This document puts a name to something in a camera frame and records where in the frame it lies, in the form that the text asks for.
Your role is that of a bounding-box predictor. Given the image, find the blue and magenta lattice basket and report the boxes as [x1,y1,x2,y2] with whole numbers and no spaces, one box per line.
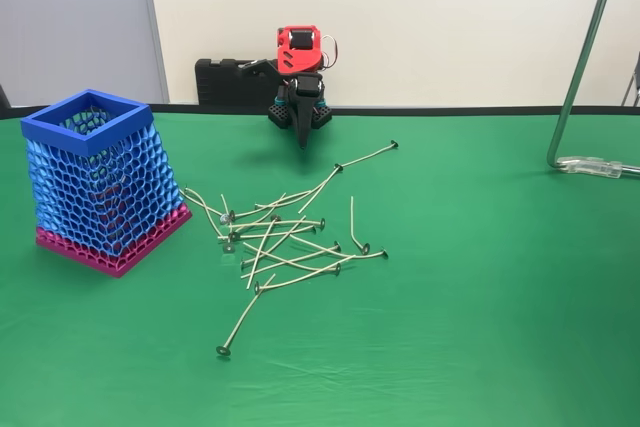
[19,89,194,279]

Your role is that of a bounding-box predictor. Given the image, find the green table cloth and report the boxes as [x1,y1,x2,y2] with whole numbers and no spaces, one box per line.
[0,111,640,427]

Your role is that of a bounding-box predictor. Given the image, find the chrome stand pole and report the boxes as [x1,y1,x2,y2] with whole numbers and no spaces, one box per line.
[546,0,626,171]

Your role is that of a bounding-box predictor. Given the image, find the red and white servo cable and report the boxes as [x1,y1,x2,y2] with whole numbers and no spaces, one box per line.
[321,34,340,71]

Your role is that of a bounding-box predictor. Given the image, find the clear stand clamp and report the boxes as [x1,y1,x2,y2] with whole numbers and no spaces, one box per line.
[557,155,640,179]

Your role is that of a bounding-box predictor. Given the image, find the black plastic tool case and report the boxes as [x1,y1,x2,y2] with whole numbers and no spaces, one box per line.
[194,57,281,109]

